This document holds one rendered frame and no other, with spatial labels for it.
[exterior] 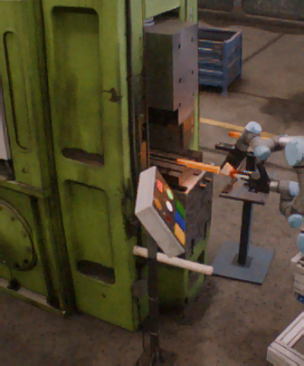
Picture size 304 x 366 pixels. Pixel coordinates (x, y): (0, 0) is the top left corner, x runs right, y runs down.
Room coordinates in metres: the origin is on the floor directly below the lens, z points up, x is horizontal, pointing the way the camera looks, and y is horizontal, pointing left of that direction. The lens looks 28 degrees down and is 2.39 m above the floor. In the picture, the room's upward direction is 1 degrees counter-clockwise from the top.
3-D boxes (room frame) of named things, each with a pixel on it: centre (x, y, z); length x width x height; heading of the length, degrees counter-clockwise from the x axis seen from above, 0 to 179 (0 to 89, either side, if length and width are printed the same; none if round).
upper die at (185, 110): (2.67, 0.03, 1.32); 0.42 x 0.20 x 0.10; 62
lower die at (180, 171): (2.67, 0.03, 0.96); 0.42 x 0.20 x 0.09; 62
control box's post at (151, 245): (2.04, 0.04, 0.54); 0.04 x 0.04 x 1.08; 62
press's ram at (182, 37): (2.70, 0.01, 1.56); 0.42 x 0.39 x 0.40; 62
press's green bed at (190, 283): (2.72, 0.02, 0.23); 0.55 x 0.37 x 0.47; 62
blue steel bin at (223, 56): (6.77, -0.48, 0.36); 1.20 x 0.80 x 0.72; 65
